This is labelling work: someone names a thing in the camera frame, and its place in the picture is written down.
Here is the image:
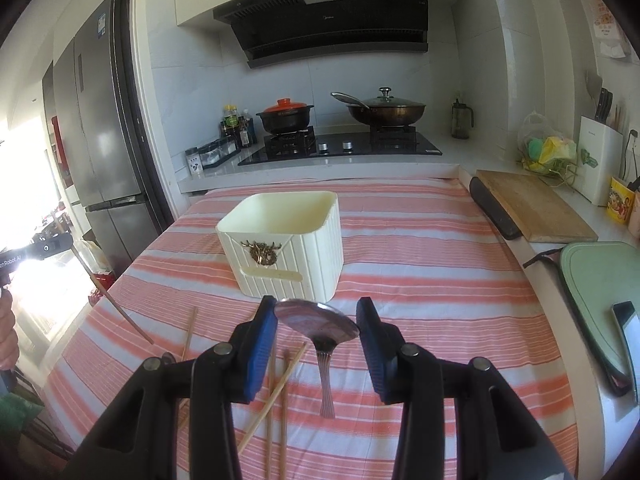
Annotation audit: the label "red panel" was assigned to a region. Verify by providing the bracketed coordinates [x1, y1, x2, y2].
[51, 116, 68, 188]

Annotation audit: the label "grey refrigerator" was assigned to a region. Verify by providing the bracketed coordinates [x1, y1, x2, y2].
[42, 0, 161, 276]

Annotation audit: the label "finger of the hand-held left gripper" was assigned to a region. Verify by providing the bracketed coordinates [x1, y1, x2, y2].
[31, 232, 74, 262]

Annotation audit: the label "dark sauce bottle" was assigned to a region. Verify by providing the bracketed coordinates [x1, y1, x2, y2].
[239, 108, 257, 149]

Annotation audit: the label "person's left hand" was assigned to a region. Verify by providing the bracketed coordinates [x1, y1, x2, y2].
[0, 290, 20, 372]

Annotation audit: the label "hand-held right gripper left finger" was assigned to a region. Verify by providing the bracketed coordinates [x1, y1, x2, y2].
[65, 296, 279, 480]

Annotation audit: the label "black gas stove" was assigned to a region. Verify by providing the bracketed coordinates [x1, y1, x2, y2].
[237, 125, 443, 167]

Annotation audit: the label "black clay pot orange lid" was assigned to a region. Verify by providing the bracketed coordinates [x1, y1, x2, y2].
[256, 99, 317, 136]

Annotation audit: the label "green cutting board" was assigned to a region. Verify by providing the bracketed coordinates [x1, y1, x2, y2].
[560, 241, 640, 396]

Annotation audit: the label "metal spoon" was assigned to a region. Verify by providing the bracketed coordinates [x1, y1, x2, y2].
[274, 298, 361, 418]

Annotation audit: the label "wooden cutting board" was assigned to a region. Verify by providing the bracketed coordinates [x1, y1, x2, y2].
[475, 169, 599, 244]

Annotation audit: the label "white knife block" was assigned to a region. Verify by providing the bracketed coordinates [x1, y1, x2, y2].
[575, 115, 625, 207]

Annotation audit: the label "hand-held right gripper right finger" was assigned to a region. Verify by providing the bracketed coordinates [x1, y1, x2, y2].
[355, 297, 576, 480]

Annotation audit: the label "wall calendar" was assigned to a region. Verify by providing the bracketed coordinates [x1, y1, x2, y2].
[590, 0, 628, 58]

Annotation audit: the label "plastic bag yellow green contents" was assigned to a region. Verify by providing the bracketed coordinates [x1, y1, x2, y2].
[516, 111, 581, 177]

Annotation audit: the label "dark wok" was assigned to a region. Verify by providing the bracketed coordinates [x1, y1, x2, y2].
[331, 92, 427, 127]

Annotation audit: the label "pink striped cloth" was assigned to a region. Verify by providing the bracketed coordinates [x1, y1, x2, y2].
[47, 177, 581, 480]

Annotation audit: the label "glass wok lid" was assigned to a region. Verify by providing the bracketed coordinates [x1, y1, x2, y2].
[347, 87, 426, 111]

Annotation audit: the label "wooden chopstick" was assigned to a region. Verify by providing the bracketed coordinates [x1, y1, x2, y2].
[280, 350, 291, 480]
[265, 355, 275, 480]
[237, 342, 307, 454]
[54, 217, 154, 345]
[181, 306, 198, 361]

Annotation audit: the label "dark oil jug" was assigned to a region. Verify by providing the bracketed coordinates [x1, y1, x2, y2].
[451, 98, 474, 140]

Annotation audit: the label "white ribbed utensil container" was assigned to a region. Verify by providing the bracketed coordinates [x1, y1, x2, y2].
[216, 191, 345, 304]

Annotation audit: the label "black smartphone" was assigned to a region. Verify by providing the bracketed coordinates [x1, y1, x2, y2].
[611, 301, 640, 397]

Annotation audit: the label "black range hood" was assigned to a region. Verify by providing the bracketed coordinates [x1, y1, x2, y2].
[212, 0, 436, 70]

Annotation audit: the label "dark door frame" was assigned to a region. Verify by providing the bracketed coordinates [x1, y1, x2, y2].
[114, 0, 176, 233]

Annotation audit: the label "yellow printed tub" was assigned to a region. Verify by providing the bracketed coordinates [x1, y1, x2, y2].
[606, 176, 637, 225]

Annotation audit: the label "clear spice box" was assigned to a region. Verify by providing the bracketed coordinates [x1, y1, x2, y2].
[197, 137, 240, 170]

